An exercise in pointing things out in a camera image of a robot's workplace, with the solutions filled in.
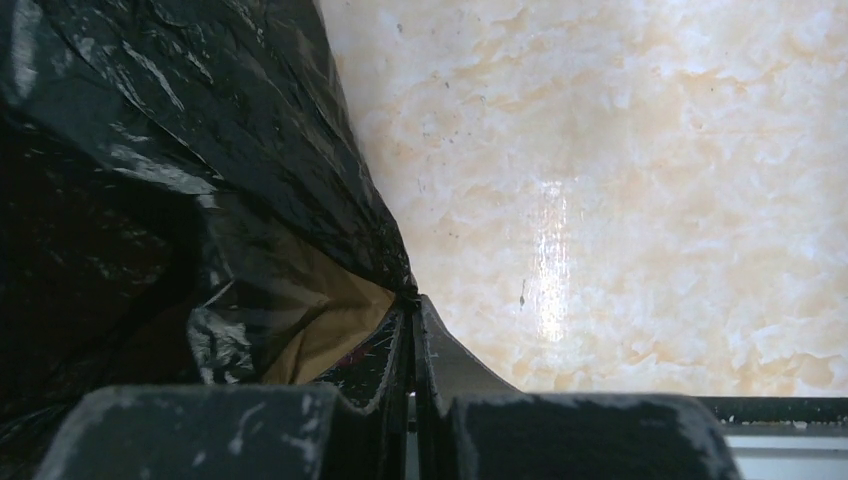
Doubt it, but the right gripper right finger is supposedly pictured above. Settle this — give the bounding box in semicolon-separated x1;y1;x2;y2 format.
413;297;739;479

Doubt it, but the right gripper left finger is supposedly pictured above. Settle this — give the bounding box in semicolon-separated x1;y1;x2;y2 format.
36;306;406;479

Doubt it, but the black plastic trash bag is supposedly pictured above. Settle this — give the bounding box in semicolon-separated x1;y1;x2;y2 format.
1;1;417;479

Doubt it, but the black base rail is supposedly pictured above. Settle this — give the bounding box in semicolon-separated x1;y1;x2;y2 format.
698;396;847;426

